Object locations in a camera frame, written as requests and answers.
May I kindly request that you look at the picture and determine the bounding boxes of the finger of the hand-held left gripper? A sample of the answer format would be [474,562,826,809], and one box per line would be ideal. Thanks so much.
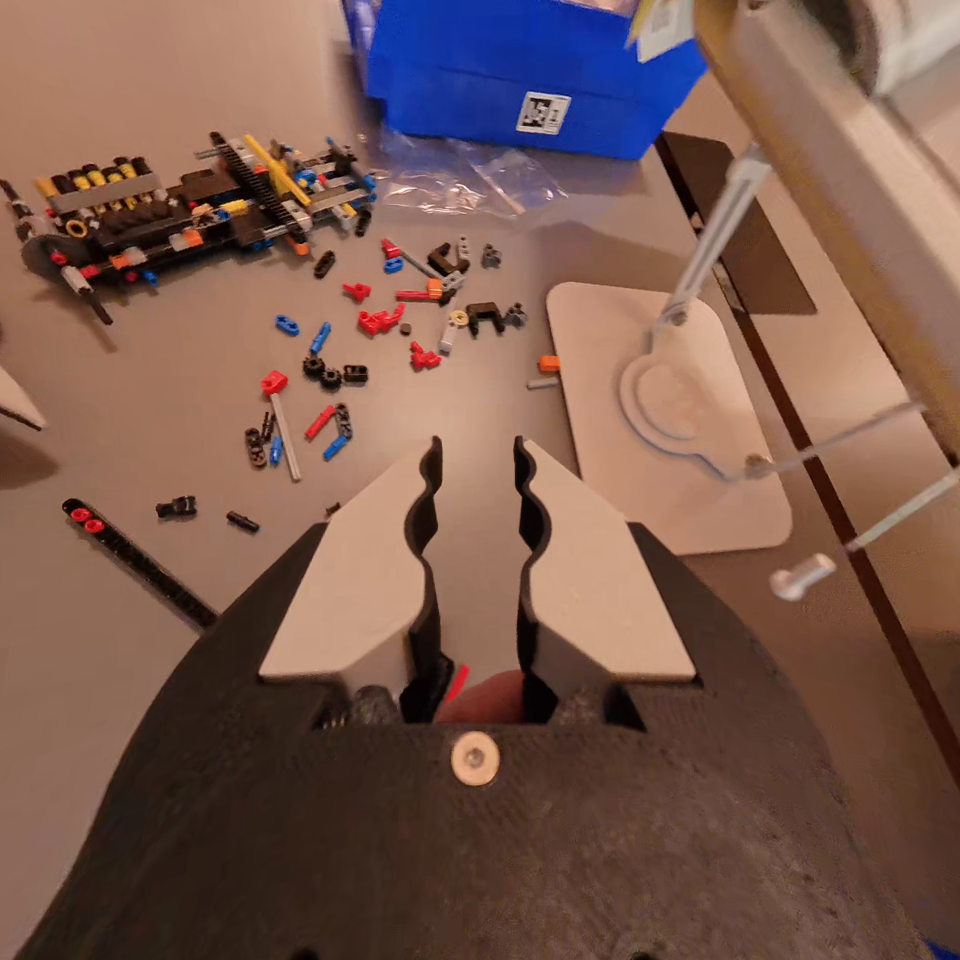
[0,366,48,434]

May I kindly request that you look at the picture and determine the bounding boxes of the scattered loose lego pieces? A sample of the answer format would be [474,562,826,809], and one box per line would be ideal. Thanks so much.
[153,210,528,535]

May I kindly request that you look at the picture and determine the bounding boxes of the lego car chassis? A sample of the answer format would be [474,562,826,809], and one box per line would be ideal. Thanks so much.
[0,131,380,327]

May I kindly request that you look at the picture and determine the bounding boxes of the blue plastic bin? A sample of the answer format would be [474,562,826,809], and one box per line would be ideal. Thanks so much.
[341,0,710,162]

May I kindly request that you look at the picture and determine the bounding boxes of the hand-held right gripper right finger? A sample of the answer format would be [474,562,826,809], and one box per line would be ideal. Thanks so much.
[513,435,699,725]

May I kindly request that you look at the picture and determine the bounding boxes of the person's right hand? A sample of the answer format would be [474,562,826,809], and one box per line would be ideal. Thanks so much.
[433,669,526,726]

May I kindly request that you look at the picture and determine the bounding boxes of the clear plastic bag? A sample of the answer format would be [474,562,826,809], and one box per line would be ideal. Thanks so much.
[358,133,573,220]

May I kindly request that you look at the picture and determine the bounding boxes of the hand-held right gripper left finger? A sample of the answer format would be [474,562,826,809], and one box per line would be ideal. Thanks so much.
[257,436,456,725]

